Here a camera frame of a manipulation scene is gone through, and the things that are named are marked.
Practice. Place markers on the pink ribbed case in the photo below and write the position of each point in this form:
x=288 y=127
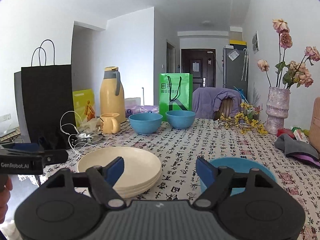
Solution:
x=314 y=133

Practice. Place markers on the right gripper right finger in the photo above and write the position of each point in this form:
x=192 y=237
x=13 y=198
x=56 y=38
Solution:
x=218 y=182

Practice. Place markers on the dark entrance door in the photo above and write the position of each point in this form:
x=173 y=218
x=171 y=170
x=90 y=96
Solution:
x=200 y=63

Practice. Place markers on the yellow box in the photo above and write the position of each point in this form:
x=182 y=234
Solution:
x=84 y=106

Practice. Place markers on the green white carton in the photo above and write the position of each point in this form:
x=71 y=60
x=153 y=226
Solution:
x=299 y=134

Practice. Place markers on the purple jacket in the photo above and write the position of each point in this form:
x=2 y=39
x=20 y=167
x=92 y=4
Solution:
x=207 y=101

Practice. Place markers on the red box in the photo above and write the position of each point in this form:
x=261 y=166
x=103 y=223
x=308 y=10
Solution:
x=285 y=131

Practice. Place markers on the yellow blossom branch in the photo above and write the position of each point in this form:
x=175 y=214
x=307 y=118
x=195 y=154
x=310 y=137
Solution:
x=243 y=120

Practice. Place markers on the blue bowl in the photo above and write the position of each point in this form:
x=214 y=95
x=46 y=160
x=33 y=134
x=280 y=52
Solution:
x=180 y=119
x=145 y=123
x=241 y=165

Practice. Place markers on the dried pink roses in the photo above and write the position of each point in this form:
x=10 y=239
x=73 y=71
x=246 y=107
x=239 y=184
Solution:
x=292 y=73

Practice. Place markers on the grey purple cloth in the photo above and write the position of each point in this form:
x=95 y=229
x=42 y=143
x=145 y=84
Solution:
x=298 y=150

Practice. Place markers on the cream plate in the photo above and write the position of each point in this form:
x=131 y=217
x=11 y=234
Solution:
x=140 y=166
x=134 y=192
x=147 y=183

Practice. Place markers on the calligraphy print tablecloth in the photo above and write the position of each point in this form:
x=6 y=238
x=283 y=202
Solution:
x=178 y=150

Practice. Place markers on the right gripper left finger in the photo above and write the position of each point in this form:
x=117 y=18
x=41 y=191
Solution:
x=101 y=183

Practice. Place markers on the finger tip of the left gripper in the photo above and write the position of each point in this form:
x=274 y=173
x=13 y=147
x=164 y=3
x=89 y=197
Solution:
x=54 y=156

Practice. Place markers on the person left hand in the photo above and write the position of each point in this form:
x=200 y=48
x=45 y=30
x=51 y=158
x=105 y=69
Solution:
x=5 y=196

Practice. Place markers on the black paper bag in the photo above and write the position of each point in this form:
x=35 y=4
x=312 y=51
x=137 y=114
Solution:
x=44 y=102

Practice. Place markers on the purple textured vase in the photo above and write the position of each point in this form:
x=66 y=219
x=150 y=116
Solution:
x=277 y=109

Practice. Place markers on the grey refrigerator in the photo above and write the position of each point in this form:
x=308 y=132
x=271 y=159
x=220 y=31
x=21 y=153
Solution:
x=235 y=68

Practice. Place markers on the green paper shopping bag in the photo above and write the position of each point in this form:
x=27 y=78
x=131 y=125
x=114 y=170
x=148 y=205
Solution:
x=175 y=92

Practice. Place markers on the yellow mug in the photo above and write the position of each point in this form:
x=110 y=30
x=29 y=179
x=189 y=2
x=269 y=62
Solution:
x=109 y=123

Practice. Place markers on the wooden chair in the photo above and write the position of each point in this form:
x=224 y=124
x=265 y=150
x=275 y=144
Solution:
x=228 y=108

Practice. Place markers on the yellow thermos jug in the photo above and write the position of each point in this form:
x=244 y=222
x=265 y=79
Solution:
x=112 y=94

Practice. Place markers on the purple plastic pack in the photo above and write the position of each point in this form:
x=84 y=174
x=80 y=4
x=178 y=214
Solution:
x=134 y=109

